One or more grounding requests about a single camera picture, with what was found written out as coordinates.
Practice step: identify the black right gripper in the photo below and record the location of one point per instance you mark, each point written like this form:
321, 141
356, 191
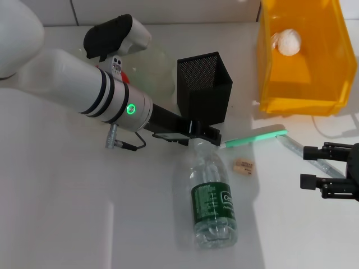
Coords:
354, 173

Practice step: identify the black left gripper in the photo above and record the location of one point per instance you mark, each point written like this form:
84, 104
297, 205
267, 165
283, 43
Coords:
168, 119

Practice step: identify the green pen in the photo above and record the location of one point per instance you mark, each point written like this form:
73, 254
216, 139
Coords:
252, 139

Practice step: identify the clear green-label water bottle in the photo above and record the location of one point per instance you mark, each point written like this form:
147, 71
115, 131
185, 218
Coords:
213, 201

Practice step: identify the red-orange fruit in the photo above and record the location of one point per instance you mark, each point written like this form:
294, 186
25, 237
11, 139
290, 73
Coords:
126, 78

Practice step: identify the white paper ball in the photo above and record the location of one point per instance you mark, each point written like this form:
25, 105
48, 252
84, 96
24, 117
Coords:
289, 42

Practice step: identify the silver glitter pen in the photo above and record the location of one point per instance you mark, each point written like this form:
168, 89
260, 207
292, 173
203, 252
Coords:
294, 147

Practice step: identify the black mesh pen holder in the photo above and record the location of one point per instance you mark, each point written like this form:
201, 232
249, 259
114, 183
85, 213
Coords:
207, 92

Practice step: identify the green glass fruit plate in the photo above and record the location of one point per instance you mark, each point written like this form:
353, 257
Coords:
151, 73

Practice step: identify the yellow plastic bin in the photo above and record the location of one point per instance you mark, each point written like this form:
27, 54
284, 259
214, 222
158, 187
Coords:
308, 70

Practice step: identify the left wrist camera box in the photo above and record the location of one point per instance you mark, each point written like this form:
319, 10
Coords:
112, 33

